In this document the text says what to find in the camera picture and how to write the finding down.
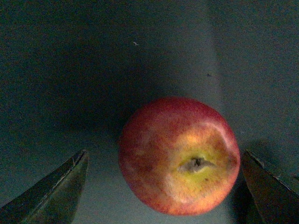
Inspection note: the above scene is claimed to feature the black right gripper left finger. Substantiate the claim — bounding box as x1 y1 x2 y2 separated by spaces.
0 150 89 224

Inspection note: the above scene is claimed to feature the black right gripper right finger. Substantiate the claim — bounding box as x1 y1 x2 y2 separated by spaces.
242 150 299 224

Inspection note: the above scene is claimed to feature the red yellow apple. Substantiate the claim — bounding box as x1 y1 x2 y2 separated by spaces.
119 97 241 216

